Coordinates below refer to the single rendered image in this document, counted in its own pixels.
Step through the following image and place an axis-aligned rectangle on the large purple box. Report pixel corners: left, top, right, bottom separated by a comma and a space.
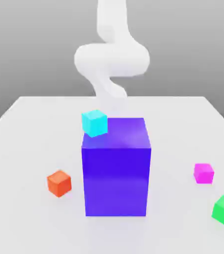
81, 117, 152, 217

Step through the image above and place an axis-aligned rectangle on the small cyan cube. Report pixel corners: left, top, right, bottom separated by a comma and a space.
81, 109, 109, 138

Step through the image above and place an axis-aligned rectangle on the small orange cube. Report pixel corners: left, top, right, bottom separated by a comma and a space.
46, 170, 72, 198

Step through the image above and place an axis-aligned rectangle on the small magenta cube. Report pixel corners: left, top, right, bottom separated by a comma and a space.
193, 163, 215, 185

